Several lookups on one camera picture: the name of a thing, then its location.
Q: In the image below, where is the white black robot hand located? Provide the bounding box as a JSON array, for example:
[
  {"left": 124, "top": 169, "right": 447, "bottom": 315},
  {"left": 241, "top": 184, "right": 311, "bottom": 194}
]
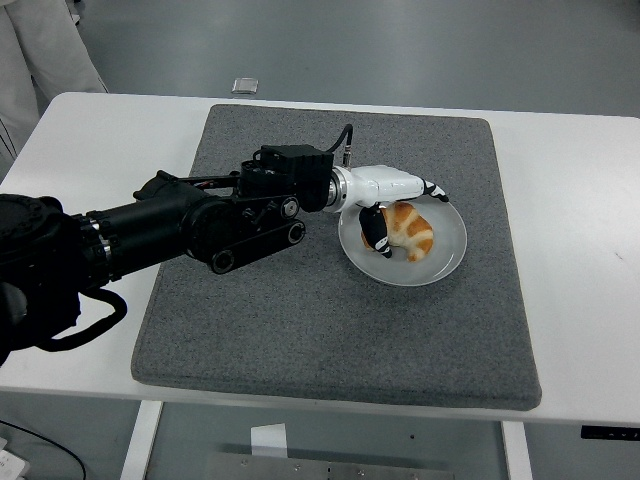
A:
[{"left": 342, "top": 164, "right": 451, "bottom": 261}]

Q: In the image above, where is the golden croissant bread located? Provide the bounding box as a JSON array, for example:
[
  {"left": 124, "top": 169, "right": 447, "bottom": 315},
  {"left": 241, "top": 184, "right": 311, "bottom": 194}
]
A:
[{"left": 360, "top": 201, "right": 435, "bottom": 263}]

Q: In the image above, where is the light grey round plate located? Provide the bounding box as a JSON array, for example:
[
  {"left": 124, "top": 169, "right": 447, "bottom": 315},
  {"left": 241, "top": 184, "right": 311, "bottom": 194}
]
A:
[{"left": 338, "top": 195, "right": 468, "bottom": 288}]

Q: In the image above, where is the grey metal plate with screws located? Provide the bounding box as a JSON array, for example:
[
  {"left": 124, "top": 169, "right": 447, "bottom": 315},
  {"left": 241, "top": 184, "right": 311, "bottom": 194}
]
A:
[{"left": 204, "top": 452, "right": 457, "bottom": 480}]

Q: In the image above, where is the grey felt mat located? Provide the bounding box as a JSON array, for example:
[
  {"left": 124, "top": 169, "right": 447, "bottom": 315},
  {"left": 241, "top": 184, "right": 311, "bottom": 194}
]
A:
[{"left": 128, "top": 103, "right": 544, "bottom": 414}]

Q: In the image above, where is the white tape strip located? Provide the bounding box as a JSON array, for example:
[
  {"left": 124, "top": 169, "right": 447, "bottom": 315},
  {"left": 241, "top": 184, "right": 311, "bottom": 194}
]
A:
[{"left": 250, "top": 423, "right": 289, "bottom": 458}]

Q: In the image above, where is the white table leg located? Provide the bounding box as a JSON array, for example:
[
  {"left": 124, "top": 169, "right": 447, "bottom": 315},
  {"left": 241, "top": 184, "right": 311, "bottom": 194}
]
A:
[
  {"left": 501, "top": 421, "right": 534, "bottom": 480},
  {"left": 119, "top": 399, "right": 164, "bottom": 480}
]

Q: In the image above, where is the black table control panel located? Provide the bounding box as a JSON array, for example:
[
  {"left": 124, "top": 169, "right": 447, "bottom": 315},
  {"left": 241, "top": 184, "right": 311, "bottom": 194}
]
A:
[{"left": 580, "top": 425, "right": 640, "bottom": 442}]

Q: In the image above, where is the person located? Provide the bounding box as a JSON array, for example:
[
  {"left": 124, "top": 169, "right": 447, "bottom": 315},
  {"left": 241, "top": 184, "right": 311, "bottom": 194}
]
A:
[{"left": 0, "top": 0, "right": 109, "bottom": 169}]

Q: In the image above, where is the white power strip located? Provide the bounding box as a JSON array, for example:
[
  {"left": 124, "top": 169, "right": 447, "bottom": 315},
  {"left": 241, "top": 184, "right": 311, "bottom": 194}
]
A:
[{"left": 0, "top": 436, "right": 30, "bottom": 480}]

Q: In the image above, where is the black floor cable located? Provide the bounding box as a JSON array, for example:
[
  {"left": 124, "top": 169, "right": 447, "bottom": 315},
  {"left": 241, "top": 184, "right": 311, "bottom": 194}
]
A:
[{"left": 0, "top": 418, "right": 88, "bottom": 480}]

